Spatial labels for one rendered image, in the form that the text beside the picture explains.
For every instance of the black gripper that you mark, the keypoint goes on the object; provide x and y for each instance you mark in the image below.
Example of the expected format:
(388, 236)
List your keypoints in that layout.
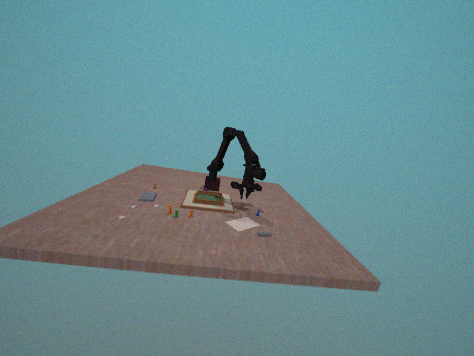
(236, 185)

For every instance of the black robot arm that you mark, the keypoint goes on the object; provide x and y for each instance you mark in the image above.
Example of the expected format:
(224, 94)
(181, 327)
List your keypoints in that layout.
(250, 157)

